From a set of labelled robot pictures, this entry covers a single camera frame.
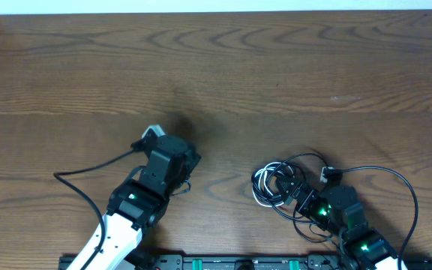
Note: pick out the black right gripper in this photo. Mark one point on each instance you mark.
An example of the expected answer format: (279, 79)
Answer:
(310, 194)

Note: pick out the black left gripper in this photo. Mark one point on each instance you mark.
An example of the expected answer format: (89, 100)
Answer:
(192, 157)

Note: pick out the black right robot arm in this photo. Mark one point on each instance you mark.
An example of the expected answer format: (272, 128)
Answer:
(337, 210)

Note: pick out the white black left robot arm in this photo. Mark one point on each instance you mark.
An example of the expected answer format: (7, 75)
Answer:
(140, 201)

